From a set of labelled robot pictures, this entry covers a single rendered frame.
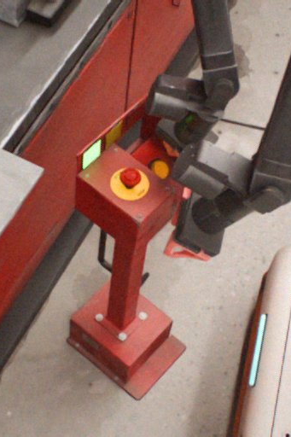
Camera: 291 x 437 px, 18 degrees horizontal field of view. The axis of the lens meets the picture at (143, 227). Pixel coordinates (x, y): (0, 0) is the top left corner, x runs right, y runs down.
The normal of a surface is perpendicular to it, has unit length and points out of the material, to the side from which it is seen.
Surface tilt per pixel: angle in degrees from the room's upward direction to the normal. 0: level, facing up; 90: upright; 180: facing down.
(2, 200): 0
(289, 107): 90
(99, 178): 0
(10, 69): 0
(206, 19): 74
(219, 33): 67
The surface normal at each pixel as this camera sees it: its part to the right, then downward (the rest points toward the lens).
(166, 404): 0.08, -0.52
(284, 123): -0.28, 0.81
